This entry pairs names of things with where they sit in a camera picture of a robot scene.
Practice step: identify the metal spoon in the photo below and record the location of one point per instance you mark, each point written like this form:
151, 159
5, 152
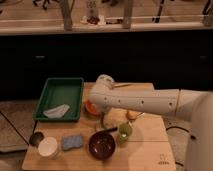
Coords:
130, 122

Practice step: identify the orange apple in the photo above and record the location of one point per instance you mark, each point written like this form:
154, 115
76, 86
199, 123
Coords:
131, 115

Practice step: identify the blue sponge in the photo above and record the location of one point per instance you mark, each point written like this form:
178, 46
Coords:
70, 142

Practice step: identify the green cup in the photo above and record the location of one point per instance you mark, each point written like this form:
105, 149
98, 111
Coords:
125, 131

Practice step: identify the white cup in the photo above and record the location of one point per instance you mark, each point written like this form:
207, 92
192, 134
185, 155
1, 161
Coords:
48, 147

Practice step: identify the green plastic tray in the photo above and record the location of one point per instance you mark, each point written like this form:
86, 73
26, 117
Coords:
57, 92

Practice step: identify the orange red bowl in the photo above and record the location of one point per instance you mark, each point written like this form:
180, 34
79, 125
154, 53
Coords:
91, 109

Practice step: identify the wooden block with knife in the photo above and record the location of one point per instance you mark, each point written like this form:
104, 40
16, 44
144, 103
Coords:
105, 125

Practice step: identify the dark maroon bowl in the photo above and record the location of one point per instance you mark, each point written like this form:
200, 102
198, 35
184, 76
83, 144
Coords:
101, 145

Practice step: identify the white cloth in tray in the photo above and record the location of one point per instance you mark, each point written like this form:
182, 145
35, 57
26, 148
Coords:
57, 112

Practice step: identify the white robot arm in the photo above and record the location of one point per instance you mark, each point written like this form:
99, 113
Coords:
193, 106

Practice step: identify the green pepper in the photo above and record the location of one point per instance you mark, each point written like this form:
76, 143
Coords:
103, 120

